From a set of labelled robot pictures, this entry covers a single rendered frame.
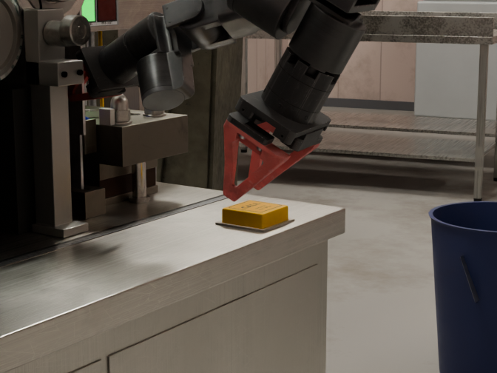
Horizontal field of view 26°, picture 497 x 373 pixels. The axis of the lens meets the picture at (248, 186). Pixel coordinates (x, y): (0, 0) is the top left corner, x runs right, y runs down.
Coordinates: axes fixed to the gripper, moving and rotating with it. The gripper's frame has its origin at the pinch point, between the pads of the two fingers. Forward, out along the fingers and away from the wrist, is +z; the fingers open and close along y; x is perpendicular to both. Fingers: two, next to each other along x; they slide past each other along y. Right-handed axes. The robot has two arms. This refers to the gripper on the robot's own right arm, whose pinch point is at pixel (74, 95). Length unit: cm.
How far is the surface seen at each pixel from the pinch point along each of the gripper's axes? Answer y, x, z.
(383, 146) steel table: 441, 12, 192
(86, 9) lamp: 36.4, 24.0, 20.9
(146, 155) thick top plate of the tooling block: 9.5, -11.2, 0.1
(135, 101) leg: 71, 14, 47
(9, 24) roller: -13.5, 8.6, -6.7
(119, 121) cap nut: 5.7, -5.5, -1.0
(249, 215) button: 6.3, -27.1, -14.9
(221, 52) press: 229, 56, 126
